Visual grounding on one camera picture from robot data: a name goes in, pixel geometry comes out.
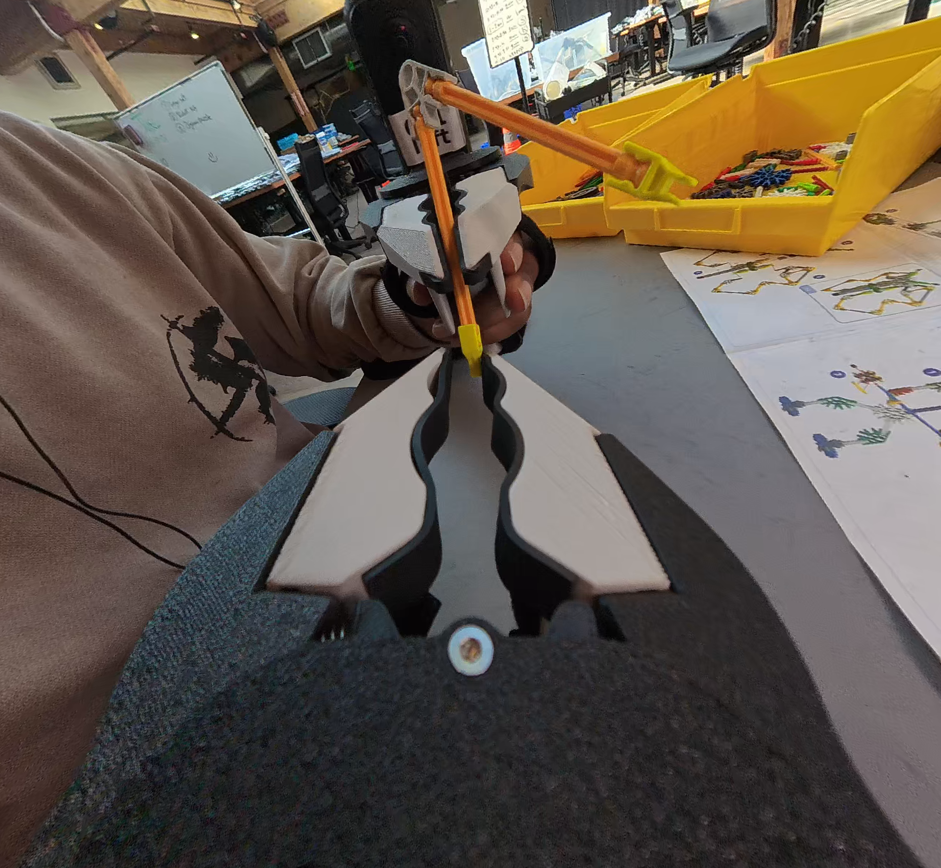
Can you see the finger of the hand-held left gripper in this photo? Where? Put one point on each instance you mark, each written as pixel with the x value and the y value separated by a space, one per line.
pixel 412 244
pixel 490 229

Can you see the yellow plastic bin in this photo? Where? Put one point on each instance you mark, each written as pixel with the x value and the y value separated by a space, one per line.
pixel 882 133
pixel 566 214

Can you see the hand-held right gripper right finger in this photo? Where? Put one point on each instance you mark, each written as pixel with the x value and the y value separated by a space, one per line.
pixel 581 516

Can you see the printed instruction sheet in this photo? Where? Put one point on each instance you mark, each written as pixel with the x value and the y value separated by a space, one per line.
pixel 853 369

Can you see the person's left hand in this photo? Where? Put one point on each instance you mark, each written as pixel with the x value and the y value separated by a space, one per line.
pixel 519 302

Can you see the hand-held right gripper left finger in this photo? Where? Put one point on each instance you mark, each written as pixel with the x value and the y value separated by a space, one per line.
pixel 346 516

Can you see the pile of toy pieces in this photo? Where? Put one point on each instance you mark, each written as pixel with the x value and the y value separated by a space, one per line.
pixel 772 175

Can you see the black office chair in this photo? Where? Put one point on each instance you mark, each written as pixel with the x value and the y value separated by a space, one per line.
pixel 327 192

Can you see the white sign board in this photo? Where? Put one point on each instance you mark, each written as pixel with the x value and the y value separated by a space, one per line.
pixel 505 9

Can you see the grey office chair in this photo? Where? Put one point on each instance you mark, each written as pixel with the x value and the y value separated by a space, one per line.
pixel 728 9

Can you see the person's left forearm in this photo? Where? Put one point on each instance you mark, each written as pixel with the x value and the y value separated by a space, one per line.
pixel 331 302

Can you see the grey desk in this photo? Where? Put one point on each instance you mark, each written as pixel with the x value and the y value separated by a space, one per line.
pixel 662 369

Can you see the person in beige sweatshirt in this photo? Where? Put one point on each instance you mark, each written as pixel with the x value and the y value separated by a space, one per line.
pixel 88 442

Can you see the whiteboard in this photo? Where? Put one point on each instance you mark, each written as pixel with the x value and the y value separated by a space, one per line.
pixel 199 126

